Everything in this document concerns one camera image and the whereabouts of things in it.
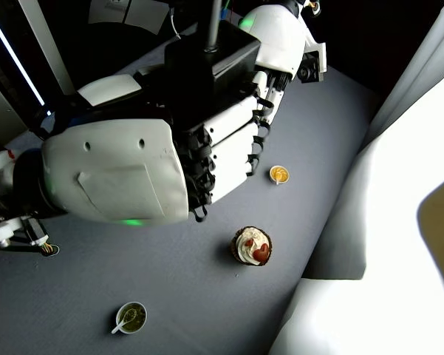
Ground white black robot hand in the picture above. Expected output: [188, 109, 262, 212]
[237, 4, 307, 129]
[40, 73, 275, 227]

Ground grey table cloth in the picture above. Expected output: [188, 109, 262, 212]
[0, 10, 381, 355]

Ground small bowl with yellow food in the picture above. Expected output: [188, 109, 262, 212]
[269, 165, 290, 186]

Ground bright light strip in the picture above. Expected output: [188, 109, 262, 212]
[0, 3, 47, 108]

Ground white flat panel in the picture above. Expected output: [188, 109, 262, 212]
[87, 0, 171, 36]

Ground small bowl with green soup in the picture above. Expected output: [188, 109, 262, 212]
[111, 301, 148, 336]

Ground toy cupcake with white cream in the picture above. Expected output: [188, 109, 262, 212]
[230, 226, 273, 267]

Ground white backdrop cloth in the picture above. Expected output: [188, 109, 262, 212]
[267, 0, 444, 355]

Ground beige board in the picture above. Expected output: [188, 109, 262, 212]
[416, 172, 444, 310]

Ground white metal frame post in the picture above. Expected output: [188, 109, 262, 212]
[16, 0, 77, 99]

